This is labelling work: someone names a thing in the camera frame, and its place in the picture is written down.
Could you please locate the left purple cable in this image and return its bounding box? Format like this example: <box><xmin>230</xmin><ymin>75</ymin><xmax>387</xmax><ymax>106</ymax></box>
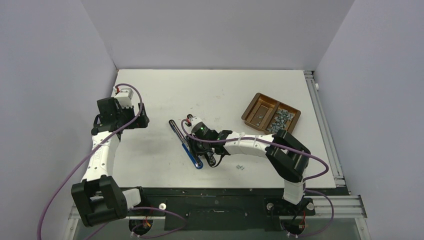
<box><xmin>36</xmin><ymin>82</ymin><xmax>188</xmax><ymax>240</ymax></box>

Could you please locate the brown plastic tray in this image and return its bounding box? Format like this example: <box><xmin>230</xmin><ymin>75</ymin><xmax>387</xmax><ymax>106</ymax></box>
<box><xmin>241</xmin><ymin>92</ymin><xmax>302</xmax><ymax>135</ymax></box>

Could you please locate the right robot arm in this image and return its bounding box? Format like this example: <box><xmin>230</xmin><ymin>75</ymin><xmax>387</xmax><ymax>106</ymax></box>
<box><xmin>186</xmin><ymin>119</ymin><xmax>311</xmax><ymax>214</ymax></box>

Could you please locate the aluminium side rail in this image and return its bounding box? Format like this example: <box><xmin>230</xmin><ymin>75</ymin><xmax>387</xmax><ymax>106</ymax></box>
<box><xmin>303</xmin><ymin>70</ymin><xmax>346</xmax><ymax>187</ymax></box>

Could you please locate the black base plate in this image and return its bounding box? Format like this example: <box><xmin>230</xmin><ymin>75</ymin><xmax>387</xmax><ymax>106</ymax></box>
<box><xmin>116</xmin><ymin>187</ymin><xmax>316</xmax><ymax>232</ymax></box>

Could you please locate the blue stapler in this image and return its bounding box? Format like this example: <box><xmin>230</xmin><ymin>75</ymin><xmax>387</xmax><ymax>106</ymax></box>
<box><xmin>168</xmin><ymin>119</ymin><xmax>204</xmax><ymax>170</ymax></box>

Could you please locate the aluminium front rail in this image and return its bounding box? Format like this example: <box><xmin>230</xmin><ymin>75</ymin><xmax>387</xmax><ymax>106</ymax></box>
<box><xmin>68</xmin><ymin>195</ymin><xmax>368</xmax><ymax>220</ymax></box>

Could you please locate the black stapler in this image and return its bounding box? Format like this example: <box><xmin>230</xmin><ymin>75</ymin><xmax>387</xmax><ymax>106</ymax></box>
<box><xmin>185</xmin><ymin>114</ymin><xmax>217</xmax><ymax>167</ymax></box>

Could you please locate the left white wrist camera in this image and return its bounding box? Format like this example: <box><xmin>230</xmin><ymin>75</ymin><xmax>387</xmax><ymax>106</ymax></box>
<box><xmin>114</xmin><ymin>88</ymin><xmax>134</xmax><ymax>109</ymax></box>

